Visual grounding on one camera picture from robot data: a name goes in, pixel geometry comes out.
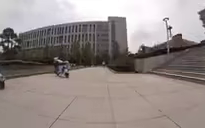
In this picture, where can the dark hedge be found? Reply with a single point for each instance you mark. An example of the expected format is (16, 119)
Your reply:
(121, 65)

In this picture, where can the row of trees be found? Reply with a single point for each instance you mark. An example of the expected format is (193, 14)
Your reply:
(78, 53)

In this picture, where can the grey stone slab plaza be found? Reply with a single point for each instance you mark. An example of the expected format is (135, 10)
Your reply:
(100, 96)

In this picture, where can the curved pale windowed building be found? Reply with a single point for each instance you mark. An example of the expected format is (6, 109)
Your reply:
(90, 33)

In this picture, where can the lamp pole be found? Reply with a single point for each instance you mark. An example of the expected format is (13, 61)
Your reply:
(167, 40)

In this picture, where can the brown building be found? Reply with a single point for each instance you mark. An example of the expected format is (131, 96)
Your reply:
(176, 42)

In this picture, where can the wide grey stone steps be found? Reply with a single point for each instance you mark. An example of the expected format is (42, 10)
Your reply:
(193, 65)

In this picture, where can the dark broad-crowned tree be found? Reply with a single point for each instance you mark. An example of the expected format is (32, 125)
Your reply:
(8, 36)

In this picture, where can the grey concrete wall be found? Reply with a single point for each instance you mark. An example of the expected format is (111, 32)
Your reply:
(150, 63)

